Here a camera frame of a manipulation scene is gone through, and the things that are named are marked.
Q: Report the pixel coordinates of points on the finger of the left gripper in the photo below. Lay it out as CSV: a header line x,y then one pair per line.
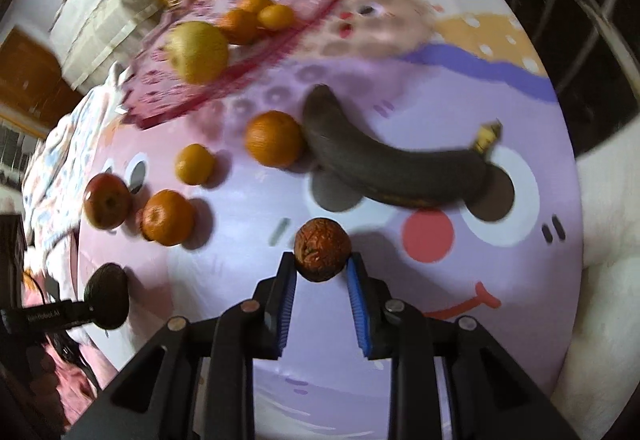
x,y
60,315

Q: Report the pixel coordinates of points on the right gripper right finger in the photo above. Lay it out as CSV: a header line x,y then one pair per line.
x,y
449,379

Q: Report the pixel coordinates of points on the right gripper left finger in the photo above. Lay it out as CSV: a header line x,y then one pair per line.
x,y
154,395

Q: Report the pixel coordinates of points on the orange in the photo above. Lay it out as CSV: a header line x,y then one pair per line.
x,y
274,139
238,27
167,218

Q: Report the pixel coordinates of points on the small dark red fruit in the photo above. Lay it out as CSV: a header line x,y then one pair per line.
x,y
321,249

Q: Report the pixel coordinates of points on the blackened overripe banana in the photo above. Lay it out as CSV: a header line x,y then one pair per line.
x,y
393,176

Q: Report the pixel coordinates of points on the yellow pear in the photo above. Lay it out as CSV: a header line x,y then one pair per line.
x,y
197,51

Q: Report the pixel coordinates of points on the dark brown avocado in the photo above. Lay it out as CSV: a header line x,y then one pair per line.
x,y
107,293

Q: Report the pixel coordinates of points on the person's left hand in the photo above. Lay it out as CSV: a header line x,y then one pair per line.
x,y
31,406

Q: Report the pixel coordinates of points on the pastel patterned quilt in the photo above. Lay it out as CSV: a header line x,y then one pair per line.
x,y
56,176

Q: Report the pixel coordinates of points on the pink velvet blanket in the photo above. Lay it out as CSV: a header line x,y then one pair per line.
x,y
81,375

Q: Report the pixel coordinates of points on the red yellow apple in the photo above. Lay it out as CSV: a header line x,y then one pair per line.
x,y
107,201

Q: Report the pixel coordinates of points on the brown wooden door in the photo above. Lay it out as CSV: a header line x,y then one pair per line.
x,y
32,84

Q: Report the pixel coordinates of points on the small light orange mandarin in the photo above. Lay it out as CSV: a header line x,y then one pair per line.
x,y
194,164

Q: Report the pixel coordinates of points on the white lace cloth cover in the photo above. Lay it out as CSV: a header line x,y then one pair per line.
x,y
89,36

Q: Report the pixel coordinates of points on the cartoon printed tablecloth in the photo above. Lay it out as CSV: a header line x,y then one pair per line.
x,y
353,219

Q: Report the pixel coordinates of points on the mandarin in plate upper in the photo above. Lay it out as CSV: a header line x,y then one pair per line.
x,y
254,6

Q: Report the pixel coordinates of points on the mandarin in plate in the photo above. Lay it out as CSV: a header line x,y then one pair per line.
x,y
276,17
254,6

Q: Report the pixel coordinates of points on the mandarin in plate lower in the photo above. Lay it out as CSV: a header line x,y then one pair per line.
x,y
276,17

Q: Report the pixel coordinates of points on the pink plastic fruit plate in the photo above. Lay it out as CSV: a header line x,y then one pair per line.
x,y
153,93

